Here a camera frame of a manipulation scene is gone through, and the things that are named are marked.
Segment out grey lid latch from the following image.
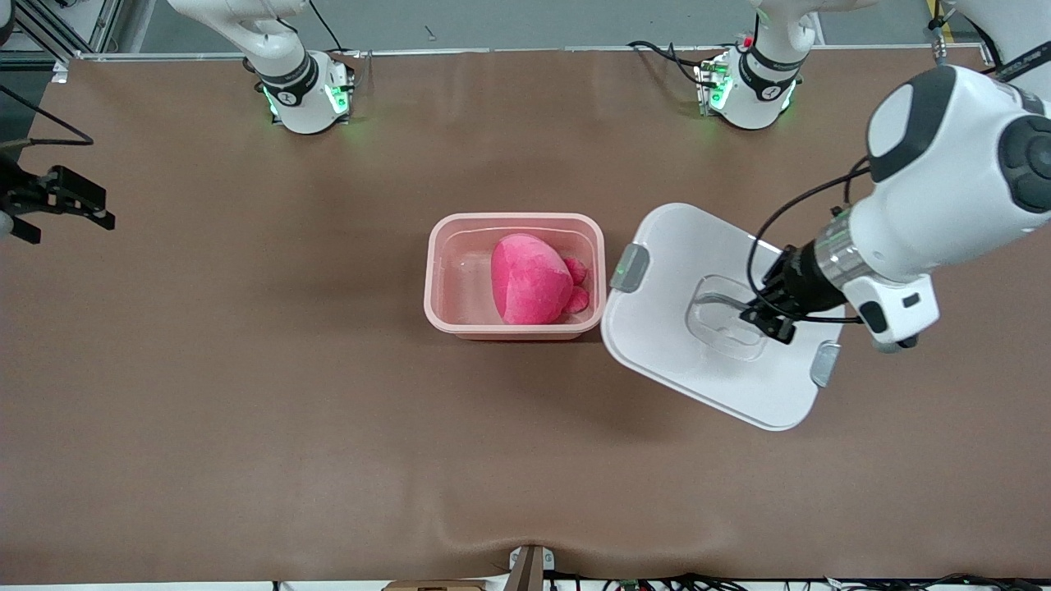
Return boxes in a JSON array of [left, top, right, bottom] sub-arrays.
[[810, 342, 842, 388], [610, 244, 651, 294]]

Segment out white box lid with handle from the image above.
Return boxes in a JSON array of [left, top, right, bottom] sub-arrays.
[[600, 203, 847, 432]]

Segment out pink plush toy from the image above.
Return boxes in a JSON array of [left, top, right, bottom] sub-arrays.
[[491, 233, 591, 326]]

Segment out pink plastic storage box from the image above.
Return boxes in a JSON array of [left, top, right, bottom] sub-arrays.
[[424, 213, 607, 341]]

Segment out brown table cover mat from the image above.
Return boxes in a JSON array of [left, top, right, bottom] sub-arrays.
[[0, 45, 1051, 585]]

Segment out aluminium frame profile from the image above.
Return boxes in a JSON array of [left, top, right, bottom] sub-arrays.
[[0, 0, 124, 83]]

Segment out black left arm base cables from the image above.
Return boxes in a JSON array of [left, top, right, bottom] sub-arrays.
[[628, 39, 715, 87]]

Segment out black right arm base cable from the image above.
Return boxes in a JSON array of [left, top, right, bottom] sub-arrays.
[[310, 0, 350, 54]]

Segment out metal mount bracket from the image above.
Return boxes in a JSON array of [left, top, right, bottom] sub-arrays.
[[507, 544, 556, 591]]

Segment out silver table edge rail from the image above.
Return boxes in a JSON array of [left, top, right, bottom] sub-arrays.
[[53, 45, 990, 83]]

